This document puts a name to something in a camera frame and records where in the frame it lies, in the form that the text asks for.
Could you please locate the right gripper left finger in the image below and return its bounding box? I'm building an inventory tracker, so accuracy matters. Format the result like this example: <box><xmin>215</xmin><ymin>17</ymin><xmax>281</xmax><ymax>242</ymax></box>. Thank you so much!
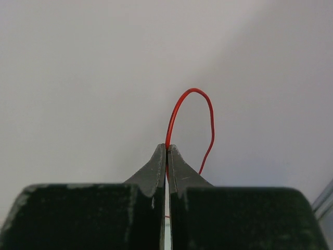
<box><xmin>1</xmin><ymin>144</ymin><xmax>166</xmax><ymax>249</ymax></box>

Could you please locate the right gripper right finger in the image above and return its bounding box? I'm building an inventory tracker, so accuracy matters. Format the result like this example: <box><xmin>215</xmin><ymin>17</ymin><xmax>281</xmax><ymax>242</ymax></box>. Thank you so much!
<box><xmin>168</xmin><ymin>145</ymin><xmax>328</xmax><ymax>249</ymax></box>

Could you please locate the red cable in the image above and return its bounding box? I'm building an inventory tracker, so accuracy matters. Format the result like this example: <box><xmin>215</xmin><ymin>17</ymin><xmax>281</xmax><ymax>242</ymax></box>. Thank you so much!
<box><xmin>165</xmin><ymin>87</ymin><xmax>215</xmax><ymax>218</ymax></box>

